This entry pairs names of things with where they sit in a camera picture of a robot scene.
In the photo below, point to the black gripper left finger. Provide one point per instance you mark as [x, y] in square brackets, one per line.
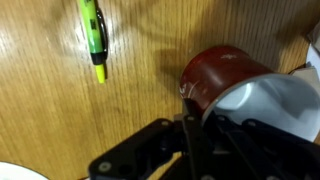
[150, 150]

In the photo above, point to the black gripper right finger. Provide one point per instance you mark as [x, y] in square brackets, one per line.
[266, 156]

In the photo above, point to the red mug white inside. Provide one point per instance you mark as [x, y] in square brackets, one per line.
[226, 73]

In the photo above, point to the green highlighter marker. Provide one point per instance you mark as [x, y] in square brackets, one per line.
[93, 33]

